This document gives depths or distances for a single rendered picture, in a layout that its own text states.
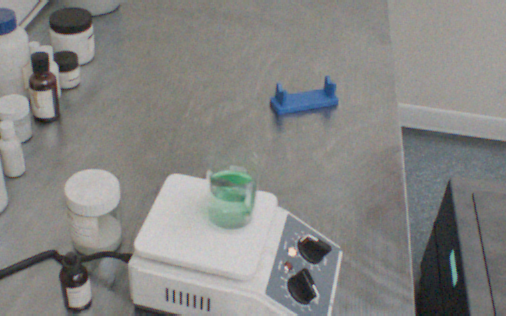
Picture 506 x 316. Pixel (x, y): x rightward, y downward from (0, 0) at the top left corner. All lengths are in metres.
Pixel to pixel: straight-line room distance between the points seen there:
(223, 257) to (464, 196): 0.98
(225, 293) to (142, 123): 0.37
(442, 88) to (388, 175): 1.42
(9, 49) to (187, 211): 0.40
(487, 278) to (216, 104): 0.67
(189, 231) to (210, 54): 0.50
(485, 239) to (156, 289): 0.92
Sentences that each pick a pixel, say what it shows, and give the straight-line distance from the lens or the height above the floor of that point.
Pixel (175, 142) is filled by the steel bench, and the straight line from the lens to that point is 0.91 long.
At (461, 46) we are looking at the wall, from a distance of 2.23.
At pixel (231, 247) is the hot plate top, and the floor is 0.84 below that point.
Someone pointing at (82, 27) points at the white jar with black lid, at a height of 0.82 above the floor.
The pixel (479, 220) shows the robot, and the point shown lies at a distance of 1.49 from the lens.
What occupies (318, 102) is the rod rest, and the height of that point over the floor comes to 0.76.
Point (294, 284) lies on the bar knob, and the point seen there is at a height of 0.81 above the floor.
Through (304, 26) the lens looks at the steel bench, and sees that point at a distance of 1.23.
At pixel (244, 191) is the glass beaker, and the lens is 0.62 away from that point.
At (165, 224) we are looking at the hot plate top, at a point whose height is 0.84.
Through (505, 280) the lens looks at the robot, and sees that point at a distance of 1.39.
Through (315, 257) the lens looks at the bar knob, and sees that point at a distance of 0.70.
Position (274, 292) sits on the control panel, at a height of 0.81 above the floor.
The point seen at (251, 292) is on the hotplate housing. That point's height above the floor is 0.82.
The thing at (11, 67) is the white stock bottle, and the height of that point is 0.82.
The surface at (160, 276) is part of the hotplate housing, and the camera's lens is 0.65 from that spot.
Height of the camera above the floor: 1.30
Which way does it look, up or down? 38 degrees down
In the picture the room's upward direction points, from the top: 5 degrees clockwise
